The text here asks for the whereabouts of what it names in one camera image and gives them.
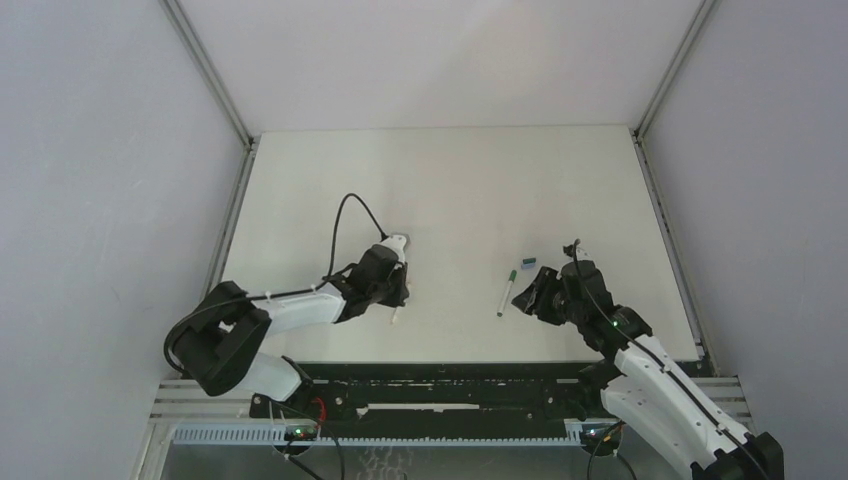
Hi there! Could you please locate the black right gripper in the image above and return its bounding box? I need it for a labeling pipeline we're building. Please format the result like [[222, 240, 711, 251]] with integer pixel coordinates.
[[514, 266, 585, 326]]

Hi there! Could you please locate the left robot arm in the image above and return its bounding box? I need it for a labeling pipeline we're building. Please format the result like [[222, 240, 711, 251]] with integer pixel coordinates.
[[163, 234, 409, 417]]

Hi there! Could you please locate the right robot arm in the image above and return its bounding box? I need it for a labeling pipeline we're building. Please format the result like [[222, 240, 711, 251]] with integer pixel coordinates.
[[511, 256, 785, 479]]

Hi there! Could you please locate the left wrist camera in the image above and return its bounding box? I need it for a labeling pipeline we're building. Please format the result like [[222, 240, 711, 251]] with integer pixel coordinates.
[[380, 233, 410, 263]]

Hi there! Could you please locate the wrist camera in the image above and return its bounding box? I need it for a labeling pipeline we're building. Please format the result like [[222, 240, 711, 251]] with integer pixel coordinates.
[[380, 233, 410, 263], [563, 244, 592, 263]]

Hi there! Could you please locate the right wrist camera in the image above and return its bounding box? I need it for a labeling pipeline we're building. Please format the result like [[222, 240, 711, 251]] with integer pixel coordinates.
[[563, 244, 592, 263]]

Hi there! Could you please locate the left black camera cable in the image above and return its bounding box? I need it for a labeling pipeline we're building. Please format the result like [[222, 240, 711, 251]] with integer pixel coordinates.
[[162, 192, 389, 379]]

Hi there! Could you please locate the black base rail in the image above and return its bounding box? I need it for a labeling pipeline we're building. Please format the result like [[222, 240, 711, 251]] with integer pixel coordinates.
[[248, 362, 611, 437]]

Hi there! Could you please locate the white slotted cable duct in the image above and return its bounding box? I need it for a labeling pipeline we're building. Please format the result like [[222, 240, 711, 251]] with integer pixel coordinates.
[[172, 422, 600, 447]]

